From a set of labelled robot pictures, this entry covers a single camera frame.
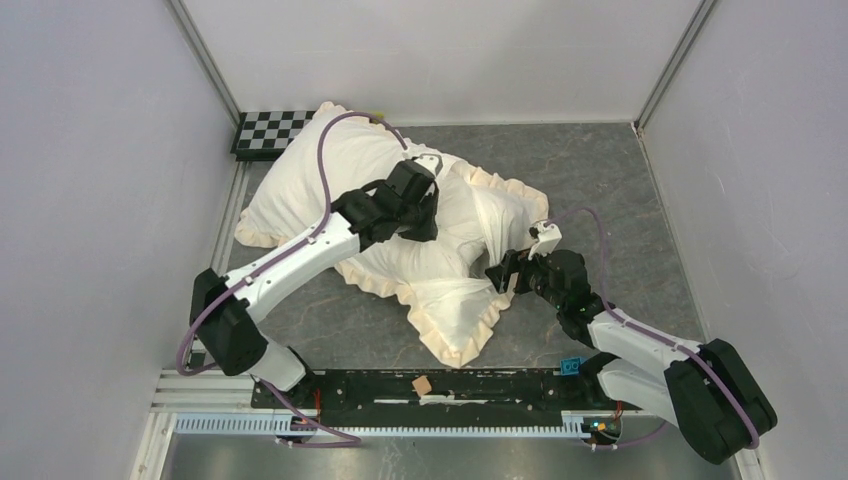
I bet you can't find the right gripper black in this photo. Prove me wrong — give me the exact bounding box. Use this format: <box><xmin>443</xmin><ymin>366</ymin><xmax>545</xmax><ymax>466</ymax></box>
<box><xmin>486</xmin><ymin>241</ymin><xmax>565</xmax><ymax>310</ymax></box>

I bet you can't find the grey pillowcase with cream ruffle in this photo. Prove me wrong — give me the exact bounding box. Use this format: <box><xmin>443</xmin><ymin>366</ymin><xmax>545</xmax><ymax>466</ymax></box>
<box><xmin>234</xmin><ymin>102</ymin><xmax>544</xmax><ymax>367</ymax></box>

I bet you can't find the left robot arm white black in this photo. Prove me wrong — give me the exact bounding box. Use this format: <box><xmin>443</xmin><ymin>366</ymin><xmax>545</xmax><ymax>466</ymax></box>
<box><xmin>189</xmin><ymin>154</ymin><xmax>443</xmax><ymax>408</ymax></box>

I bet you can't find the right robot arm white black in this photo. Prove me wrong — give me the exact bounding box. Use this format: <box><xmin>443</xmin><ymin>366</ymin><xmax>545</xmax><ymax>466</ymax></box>
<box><xmin>485</xmin><ymin>250</ymin><xmax>778</xmax><ymax>464</ymax></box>

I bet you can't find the white pillow insert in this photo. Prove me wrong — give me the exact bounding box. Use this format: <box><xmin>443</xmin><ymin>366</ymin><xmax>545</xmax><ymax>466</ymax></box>
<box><xmin>472</xmin><ymin>187</ymin><xmax>548</xmax><ymax>267</ymax></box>

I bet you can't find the blue toy brick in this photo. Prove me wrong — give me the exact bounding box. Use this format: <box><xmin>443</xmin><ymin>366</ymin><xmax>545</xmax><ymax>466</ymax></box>
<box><xmin>560</xmin><ymin>356</ymin><xmax>586</xmax><ymax>376</ymax></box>

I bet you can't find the small tan cube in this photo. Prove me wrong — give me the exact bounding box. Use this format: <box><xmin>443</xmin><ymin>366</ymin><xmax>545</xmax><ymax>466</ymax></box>
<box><xmin>411</xmin><ymin>375</ymin><xmax>433</xmax><ymax>397</ymax></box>

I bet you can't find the black white checkerboard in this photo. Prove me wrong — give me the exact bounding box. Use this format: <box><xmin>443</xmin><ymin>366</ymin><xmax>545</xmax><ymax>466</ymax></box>
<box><xmin>230</xmin><ymin>110</ymin><xmax>315</xmax><ymax>162</ymax></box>

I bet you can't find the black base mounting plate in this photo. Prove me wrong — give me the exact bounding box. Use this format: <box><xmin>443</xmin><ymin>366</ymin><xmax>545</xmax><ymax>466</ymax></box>
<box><xmin>286</xmin><ymin>368</ymin><xmax>617</xmax><ymax>428</ymax></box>

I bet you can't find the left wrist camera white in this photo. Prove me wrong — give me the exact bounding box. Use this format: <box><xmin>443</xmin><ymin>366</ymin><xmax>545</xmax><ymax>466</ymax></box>
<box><xmin>412</xmin><ymin>152</ymin><xmax>444</xmax><ymax>178</ymax></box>

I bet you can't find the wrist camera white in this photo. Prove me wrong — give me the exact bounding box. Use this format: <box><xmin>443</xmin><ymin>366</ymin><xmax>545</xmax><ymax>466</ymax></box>
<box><xmin>412</xmin><ymin>152</ymin><xmax>444</xmax><ymax>178</ymax></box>
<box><xmin>527</xmin><ymin>220</ymin><xmax>562</xmax><ymax>260</ymax></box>

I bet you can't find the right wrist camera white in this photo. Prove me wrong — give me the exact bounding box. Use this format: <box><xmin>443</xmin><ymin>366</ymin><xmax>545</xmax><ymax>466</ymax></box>
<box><xmin>527</xmin><ymin>220</ymin><xmax>562</xmax><ymax>260</ymax></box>

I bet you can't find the light blue cable duct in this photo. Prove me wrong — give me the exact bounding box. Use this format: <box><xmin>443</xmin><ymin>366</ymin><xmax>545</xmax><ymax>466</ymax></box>
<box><xmin>173</xmin><ymin>413</ymin><xmax>618</xmax><ymax>440</ymax></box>

